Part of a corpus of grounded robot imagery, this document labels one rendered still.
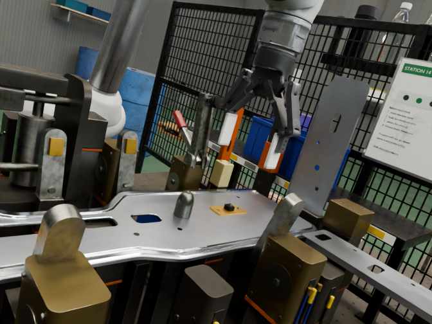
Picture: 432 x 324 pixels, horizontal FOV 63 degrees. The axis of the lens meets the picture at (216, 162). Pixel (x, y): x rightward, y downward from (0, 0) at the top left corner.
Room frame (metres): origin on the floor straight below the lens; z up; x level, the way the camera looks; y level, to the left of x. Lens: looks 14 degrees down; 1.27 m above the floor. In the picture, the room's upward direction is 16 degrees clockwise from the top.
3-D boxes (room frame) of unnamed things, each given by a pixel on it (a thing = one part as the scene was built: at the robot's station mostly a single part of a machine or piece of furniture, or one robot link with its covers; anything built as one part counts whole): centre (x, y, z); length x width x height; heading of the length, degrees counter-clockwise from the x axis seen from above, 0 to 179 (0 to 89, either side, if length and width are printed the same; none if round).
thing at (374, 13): (1.32, -0.35, 1.52); 0.07 x 0.07 x 0.18
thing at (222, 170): (0.85, -0.02, 0.88); 0.04 x 0.04 x 0.37; 45
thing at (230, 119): (0.76, 0.00, 1.16); 0.03 x 0.01 x 0.07; 135
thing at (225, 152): (0.89, -0.02, 0.95); 0.03 x 0.01 x 0.50; 135
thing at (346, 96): (0.89, -0.25, 1.17); 0.12 x 0.01 x 0.34; 45
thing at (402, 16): (1.24, -0.44, 1.53); 0.07 x 0.07 x 0.20
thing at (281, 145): (0.65, -0.11, 1.18); 0.03 x 0.01 x 0.05; 45
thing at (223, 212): (0.71, -0.05, 1.01); 0.08 x 0.04 x 0.01; 135
